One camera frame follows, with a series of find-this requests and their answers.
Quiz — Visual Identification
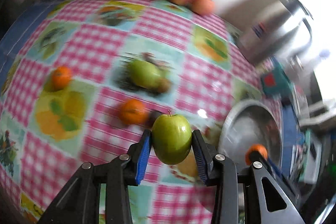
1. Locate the small orange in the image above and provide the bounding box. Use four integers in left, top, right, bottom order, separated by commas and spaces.
51, 66, 72, 90

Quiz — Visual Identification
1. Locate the green apple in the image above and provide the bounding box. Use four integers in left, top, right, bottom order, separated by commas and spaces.
127, 59, 161, 90
151, 114, 192, 165

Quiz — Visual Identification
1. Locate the large steel basin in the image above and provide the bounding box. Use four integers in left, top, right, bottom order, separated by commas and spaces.
199, 99, 284, 214

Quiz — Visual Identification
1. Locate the dark plum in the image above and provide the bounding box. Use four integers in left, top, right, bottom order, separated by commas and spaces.
147, 110, 163, 128

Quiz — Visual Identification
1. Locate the stainless steel thermos jug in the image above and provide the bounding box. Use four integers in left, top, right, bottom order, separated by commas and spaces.
236, 0, 314, 65

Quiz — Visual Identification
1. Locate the teal white box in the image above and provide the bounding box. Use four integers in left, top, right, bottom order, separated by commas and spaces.
298, 130, 322, 185

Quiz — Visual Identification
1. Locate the medium orange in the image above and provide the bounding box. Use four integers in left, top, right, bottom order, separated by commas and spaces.
118, 99, 148, 125

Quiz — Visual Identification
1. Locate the teal toy box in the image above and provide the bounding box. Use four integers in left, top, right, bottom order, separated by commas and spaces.
260, 56, 293, 100

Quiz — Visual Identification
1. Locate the checkered fruit tablecloth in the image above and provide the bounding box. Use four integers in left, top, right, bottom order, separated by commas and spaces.
0, 0, 287, 224

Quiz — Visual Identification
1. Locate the red apple right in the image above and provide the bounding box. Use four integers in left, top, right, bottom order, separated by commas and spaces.
190, 0, 215, 16

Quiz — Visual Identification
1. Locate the brown kiwi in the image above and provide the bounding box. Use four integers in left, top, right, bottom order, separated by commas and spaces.
157, 78, 171, 94

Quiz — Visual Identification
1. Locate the large orange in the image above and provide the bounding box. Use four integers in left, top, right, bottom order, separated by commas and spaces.
245, 144, 268, 165

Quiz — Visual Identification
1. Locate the blue denim table cover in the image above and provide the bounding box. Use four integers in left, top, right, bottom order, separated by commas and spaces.
0, 0, 57, 88

